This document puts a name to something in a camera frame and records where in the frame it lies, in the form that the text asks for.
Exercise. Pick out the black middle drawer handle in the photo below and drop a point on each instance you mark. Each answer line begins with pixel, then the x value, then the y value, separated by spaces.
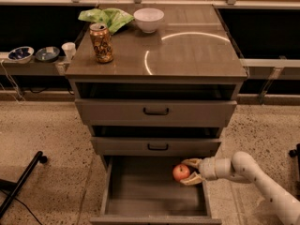
pixel 157 147

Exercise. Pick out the grey side shelf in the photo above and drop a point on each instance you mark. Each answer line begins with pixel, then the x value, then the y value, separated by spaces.
pixel 33 68

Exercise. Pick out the blue patterned bowl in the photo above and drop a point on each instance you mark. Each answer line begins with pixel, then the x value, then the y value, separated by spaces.
pixel 21 55

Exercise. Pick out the green chip bag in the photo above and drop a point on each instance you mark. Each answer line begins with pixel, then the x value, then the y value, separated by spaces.
pixel 114 18

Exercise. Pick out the grey drawer cabinet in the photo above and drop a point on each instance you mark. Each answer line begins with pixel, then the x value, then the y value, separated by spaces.
pixel 190 57

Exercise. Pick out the drawer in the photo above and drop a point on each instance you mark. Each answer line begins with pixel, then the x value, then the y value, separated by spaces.
pixel 138 147
pixel 183 113
pixel 142 191

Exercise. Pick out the white bowl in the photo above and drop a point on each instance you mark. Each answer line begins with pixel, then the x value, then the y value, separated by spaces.
pixel 148 19

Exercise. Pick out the black drawer handle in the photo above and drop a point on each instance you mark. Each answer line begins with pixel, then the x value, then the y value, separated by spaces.
pixel 160 112
pixel 157 147

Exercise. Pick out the white paper cup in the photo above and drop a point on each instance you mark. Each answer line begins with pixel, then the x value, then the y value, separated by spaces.
pixel 69 49

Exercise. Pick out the middle drawer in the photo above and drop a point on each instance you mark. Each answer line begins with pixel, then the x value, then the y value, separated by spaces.
pixel 138 147

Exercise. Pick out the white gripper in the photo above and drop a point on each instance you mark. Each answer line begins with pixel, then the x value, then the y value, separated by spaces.
pixel 208 168

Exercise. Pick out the red apple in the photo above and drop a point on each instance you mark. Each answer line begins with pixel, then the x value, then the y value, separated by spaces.
pixel 180 171

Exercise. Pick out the black stand leg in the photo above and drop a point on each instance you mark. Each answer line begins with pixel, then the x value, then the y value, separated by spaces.
pixel 11 189

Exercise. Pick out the black chair caster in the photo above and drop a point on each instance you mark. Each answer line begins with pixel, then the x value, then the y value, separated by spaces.
pixel 295 153

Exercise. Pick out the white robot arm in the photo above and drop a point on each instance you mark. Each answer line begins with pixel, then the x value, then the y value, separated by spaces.
pixel 243 168

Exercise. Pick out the black top drawer handle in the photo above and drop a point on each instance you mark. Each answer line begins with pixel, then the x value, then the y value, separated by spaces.
pixel 160 112

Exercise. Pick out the top drawer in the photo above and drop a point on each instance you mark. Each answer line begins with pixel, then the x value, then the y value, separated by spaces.
pixel 183 113

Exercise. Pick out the dark blue bowl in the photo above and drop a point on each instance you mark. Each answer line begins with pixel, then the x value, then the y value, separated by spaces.
pixel 47 54

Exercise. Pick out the orange drink can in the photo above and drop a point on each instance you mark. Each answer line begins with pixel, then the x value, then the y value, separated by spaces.
pixel 101 41

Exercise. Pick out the bottom drawer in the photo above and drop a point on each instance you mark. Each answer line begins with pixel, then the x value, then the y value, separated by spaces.
pixel 142 191

